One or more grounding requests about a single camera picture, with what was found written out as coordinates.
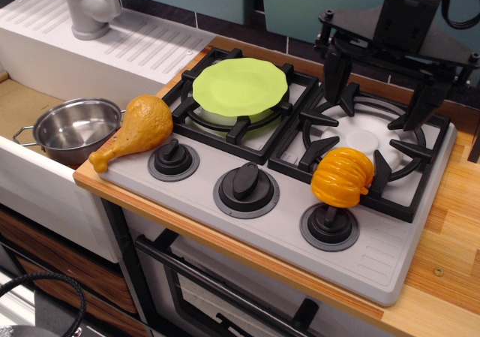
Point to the black left burner grate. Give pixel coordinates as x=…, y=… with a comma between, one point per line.
x=240, y=127

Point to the black left stove knob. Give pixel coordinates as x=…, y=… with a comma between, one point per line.
x=173, y=162

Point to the grey toy faucet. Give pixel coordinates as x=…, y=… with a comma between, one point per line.
x=91, y=18

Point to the wooden drawer fronts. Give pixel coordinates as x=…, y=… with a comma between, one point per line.
x=109, y=304

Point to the toy oven door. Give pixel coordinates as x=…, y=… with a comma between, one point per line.
x=222, y=297

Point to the orange toy pumpkin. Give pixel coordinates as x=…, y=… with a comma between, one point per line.
x=342, y=177

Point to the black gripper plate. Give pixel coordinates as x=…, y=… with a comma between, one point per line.
x=404, y=45

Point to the light green plate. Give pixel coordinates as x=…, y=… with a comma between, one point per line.
x=239, y=87

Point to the small steel pot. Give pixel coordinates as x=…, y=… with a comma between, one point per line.
x=69, y=132

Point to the black right burner grate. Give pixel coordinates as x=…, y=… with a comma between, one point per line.
x=408, y=164

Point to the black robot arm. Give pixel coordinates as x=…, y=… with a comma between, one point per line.
x=428, y=10

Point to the black burner grate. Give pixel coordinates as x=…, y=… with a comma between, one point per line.
x=408, y=164
x=240, y=127

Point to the white toy sink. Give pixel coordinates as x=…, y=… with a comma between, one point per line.
x=43, y=64

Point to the black stove knob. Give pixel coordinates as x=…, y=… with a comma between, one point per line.
x=328, y=228
x=173, y=162
x=246, y=192

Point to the black right stove knob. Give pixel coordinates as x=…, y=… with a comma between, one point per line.
x=328, y=228

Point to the black middle stove knob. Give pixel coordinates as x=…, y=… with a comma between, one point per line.
x=246, y=192

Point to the toy chicken drumstick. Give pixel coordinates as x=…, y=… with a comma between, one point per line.
x=147, y=122

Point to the grey toy stove top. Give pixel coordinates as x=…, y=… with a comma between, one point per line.
x=375, y=267

